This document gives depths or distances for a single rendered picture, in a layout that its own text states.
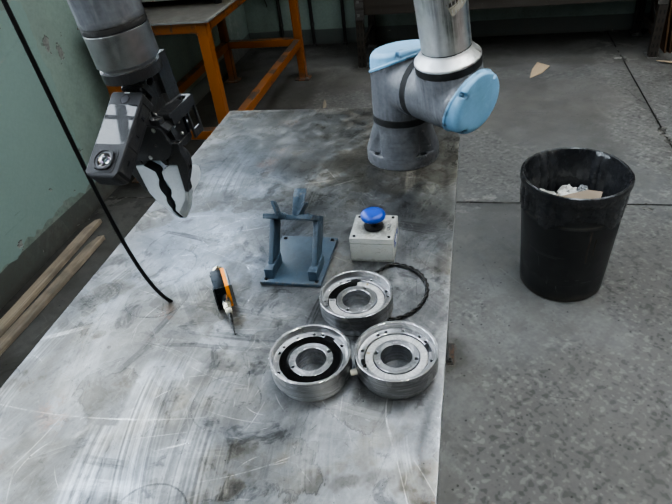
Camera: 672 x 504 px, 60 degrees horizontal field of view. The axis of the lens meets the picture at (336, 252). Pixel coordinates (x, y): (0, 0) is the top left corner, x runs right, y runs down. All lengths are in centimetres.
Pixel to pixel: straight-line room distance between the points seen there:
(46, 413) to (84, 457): 10
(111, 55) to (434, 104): 56
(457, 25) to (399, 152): 29
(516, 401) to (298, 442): 115
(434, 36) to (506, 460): 110
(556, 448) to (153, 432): 118
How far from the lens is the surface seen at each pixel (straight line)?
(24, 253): 270
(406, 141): 118
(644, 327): 210
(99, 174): 72
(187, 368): 84
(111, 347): 92
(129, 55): 72
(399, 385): 71
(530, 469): 167
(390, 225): 95
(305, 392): 73
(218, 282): 89
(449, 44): 102
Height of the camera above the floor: 137
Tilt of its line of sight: 36 degrees down
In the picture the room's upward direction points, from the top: 7 degrees counter-clockwise
